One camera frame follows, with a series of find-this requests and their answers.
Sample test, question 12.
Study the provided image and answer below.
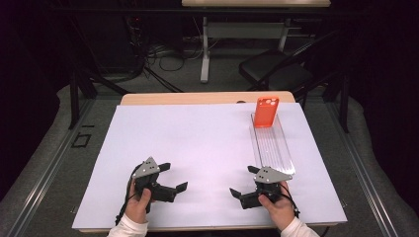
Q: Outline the bundle of floor cables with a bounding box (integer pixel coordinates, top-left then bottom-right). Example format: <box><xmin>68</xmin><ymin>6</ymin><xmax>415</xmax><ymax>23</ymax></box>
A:
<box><xmin>144</xmin><ymin>40</ymin><xmax>206</xmax><ymax>72</ymax></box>

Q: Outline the orange phone case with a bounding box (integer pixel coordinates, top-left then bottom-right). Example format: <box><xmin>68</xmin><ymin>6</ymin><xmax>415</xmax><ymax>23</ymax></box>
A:
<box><xmin>253</xmin><ymin>95</ymin><xmax>281</xmax><ymax>128</ymax></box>

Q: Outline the person's left hand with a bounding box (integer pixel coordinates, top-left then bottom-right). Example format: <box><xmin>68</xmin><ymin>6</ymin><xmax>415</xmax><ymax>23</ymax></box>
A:
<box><xmin>124</xmin><ymin>180</ymin><xmax>156</xmax><ymax>225</ymax></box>

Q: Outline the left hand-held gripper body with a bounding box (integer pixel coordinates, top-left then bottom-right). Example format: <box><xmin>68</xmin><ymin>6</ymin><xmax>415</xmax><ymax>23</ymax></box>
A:
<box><xmin>131</xmin><ymin>156</ymin><xmax>178</xmax><ymax>214</ymax></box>

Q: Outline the black horizontal metal bar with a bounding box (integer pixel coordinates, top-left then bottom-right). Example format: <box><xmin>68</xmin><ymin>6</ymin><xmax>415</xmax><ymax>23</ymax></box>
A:
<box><xmin>55</xmin><ymin>7</ymin><xmax>367</xmax><ymax>18</ymax></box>

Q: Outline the grey metal floor rail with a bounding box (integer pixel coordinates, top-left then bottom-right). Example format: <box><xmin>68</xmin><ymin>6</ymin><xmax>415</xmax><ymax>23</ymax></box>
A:
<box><xmin>6</xmin><ymin>98</ymin><xmax>97</xmax><ymax>237</ymax></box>
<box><xmin>328</xmin><ymin>102</ymin><xmax>400</xmax><ymax>237</ymax></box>

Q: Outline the black metal stand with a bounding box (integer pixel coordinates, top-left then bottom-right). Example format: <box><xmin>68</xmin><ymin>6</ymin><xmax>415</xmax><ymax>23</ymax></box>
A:
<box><xmin>67</xmin><ymin>68</ymin><xmax>132</xmax><ymax>130</ymax></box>

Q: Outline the black folding chair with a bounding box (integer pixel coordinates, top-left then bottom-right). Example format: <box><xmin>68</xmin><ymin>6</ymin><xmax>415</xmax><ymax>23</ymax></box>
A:
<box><xmin>238</xmin><ymin>29</ymin><xmax>350</xmax><ymax>110</ymax></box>

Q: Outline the white-legged desk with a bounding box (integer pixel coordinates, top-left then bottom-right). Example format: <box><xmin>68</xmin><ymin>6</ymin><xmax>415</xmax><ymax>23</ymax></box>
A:
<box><xmin>181</xmin><ymin>0</ymin><xmax>331</xmax><ymax>84</ymax></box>

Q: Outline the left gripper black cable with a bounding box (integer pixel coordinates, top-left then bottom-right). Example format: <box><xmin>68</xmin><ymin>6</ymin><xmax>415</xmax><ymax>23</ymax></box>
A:
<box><xmin>114</xmin><ymin>164</ymin><xmax>146</xmax><ymax>226</ymax></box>

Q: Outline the white table mat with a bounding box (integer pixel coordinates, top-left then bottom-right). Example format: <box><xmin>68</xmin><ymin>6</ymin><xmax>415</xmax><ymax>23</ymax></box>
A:
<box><xmin>71</xmin><ymin>102</ymin><xmax>349</xmax><ymax>230</ymax></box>

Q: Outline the clear plastic tray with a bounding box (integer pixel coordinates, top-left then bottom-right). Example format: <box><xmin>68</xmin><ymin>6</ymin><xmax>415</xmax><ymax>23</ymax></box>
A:
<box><xmin>249</xmin><ymin>112</ymin><xmax>296</xmax><ymax>176</ymax></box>

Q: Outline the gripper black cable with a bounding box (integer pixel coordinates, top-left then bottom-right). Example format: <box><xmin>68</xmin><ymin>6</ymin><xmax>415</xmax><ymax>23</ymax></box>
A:
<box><xmin>114</xmin><ymin>164</ymin><xmax>146</xmax><ymax>226</ymax></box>
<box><xmin>278</xmin><ymin>182</ymin><xmax>301</xmax><ymax>219</ymax></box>

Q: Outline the person's right hand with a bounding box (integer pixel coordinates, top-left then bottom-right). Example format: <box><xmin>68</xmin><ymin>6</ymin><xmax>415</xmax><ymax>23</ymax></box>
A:
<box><xmin>257</xmin><ymin>181</ymin><xmax>296</xmax><ymax>232</ymax></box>

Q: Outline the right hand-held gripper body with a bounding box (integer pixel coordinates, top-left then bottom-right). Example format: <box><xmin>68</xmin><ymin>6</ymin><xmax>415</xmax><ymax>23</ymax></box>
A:
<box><xmin>238</xmin><ymin>166</ymin><xmax>293</xmax><ymax>210</ymax></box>

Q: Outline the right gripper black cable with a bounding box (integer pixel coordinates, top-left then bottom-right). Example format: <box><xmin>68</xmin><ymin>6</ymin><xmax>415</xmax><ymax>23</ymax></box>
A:
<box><xmin>278</xmin><ymin>182</ymin><xmax>301</xmax><ymax>219</ymax></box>

